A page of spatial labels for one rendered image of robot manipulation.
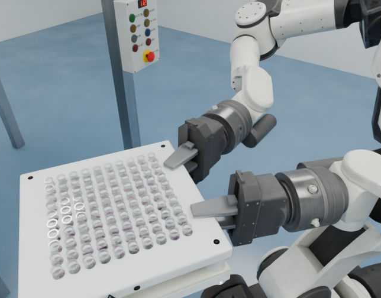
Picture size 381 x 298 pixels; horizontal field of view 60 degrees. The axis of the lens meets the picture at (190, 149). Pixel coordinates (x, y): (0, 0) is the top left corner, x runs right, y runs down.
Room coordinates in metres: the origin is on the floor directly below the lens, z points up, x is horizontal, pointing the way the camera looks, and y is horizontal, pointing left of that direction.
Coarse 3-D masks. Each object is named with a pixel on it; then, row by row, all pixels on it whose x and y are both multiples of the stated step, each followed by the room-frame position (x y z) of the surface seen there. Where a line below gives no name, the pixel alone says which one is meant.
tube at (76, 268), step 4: (72, 260) 0.22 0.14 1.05; (76, 260) 0.22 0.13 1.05; (68, 264) 0.22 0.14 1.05; (72, 264) 0.22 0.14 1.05; (76, 264) 0.21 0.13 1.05; (68, 268) 0.21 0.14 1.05; (72, 268) 0.21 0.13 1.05; (76, 268) 0.21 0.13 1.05; (72, 272) 0.21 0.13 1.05; (76, 272) 0.21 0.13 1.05
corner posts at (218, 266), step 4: (224, 260) 0.24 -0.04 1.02; (212, 264) 0.24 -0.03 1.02; (216, 264) 0.24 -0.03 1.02; (220, 264) 0.24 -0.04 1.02; (224, 264) 0.24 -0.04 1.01; (208, 268) 0.24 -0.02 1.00; (212, 268) 0.24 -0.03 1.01; (216, 268) 0.24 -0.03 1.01; (220, 268) 0.24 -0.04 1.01; (216, 272) 0.24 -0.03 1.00
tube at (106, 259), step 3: (99, 252) 0.23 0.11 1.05; (102, 252) 0.23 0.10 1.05; (105, 252) 0.23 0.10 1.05; (108, 252) 0.23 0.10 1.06; (99, 255) 0.23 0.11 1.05; (105, 255) 0.23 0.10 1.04; (108, 255) 0.23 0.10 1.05; (99, 258) 0.22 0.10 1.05; (102, 258) 0.22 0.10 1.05; (105, 258) 0.22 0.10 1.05; (108, 258) 0.23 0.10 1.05; (99, 261) 0.22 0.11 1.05; (102, 261) 0.22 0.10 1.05; (105, 261) 0.22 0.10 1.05; (108, 261) 0.22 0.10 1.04
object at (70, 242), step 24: (120, 168) 0.38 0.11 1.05; (144, 168) 0.38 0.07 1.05; (72, 192) 0.33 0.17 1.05; (120, 192) 0.34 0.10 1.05; (144, 192) 0.33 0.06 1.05; (96, 216) 0.29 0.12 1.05; (120, 216) 0.28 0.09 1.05; (168, 216) 0.29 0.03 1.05; (72, 240) 0.25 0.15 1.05; (96, 240) 0.25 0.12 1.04; (120, 240) 0.25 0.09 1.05
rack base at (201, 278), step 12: (180, 276) 0.23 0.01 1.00; (192, 276) 0.23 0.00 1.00; (204, 276) 0.23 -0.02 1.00; (216, 276) 0.23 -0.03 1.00; (228, 276) 0.24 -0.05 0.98; (156, 288) 0.22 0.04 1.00; (168, 288) 0.22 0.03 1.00; (180, 288) 0.22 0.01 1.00; (192, 288) 0.22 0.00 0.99; (204, 288) 0.23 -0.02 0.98
